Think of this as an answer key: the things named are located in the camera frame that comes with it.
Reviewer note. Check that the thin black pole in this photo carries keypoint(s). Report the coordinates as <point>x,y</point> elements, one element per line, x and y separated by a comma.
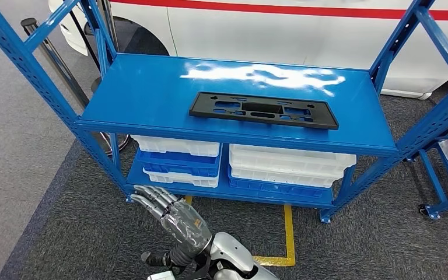
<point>96,85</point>

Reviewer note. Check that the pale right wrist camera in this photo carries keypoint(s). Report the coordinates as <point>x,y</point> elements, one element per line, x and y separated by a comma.
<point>162,276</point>

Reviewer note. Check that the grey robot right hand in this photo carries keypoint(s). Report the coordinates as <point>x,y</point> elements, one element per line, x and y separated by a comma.
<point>185,228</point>

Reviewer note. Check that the wide white plastic bin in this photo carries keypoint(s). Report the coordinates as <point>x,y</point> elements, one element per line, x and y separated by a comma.
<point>286,156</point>
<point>282,177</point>

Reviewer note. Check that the white car with red stripe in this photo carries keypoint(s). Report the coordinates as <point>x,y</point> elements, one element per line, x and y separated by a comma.
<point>266,38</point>

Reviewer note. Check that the black plastic plate frame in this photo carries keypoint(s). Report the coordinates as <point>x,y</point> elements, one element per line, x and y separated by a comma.
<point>204,110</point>

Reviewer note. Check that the wide blue plastic bin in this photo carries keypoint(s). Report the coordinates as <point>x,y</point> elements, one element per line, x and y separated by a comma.
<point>270,190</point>

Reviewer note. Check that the chrome stanchion post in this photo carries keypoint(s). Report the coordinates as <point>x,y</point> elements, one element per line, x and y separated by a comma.
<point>54,58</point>

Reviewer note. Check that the blue metal shelving rack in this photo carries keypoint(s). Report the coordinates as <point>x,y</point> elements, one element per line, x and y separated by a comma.
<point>432,176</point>
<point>150,92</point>

